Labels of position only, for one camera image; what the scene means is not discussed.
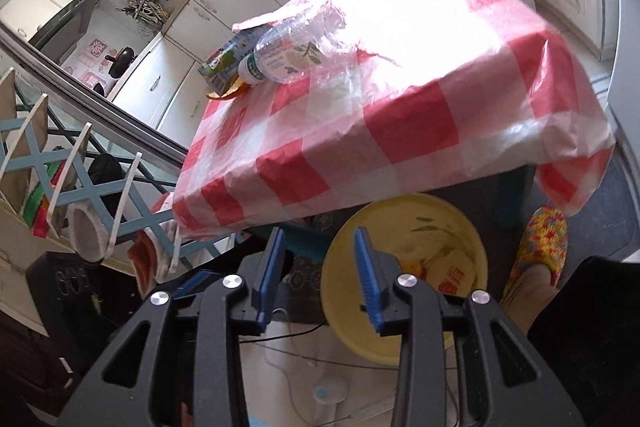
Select orange fruit peel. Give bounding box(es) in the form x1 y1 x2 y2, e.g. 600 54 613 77
206 78 250 101

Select cow print milk carton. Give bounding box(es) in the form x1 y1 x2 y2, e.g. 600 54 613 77
198 24 271 100

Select clear plastic water bottle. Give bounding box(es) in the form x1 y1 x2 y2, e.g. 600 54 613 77
239 1 356 86

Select red plastic snack wrapper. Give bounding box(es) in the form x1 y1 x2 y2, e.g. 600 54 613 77
425 249 476 297

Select colourful patterned slipper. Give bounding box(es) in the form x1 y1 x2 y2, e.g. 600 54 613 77
502 206 568 300

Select red white checkered tablecloth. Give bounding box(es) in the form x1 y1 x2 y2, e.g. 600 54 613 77
171 0 615 239

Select blue white folding rack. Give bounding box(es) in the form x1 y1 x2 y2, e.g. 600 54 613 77
1 68 235 291

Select black wok on counter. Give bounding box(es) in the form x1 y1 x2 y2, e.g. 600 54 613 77
105 46 137 79

